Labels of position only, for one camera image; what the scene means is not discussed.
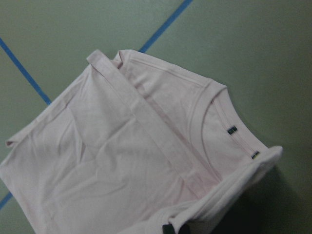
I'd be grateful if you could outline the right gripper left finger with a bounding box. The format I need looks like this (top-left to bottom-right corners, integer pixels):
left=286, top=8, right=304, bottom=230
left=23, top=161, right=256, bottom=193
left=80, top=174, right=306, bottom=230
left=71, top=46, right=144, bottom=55
left=162, top=224, right=175, bottom=234

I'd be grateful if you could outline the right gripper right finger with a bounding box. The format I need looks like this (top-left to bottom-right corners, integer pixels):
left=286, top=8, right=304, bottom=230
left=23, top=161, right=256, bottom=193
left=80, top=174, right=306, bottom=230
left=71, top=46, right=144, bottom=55
left=178, top=224, right=191, bottom=234

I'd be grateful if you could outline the pink Snoopy t-shirt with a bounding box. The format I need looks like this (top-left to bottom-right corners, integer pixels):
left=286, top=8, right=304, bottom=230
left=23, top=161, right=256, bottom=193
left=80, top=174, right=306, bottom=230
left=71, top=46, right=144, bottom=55
left=0, top=50, right=283, bottom=234

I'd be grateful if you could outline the blue tape line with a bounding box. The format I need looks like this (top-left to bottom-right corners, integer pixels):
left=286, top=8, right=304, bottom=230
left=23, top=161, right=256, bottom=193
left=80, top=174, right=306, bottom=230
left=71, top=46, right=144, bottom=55
left=0, top=39, right=51, bottom=105

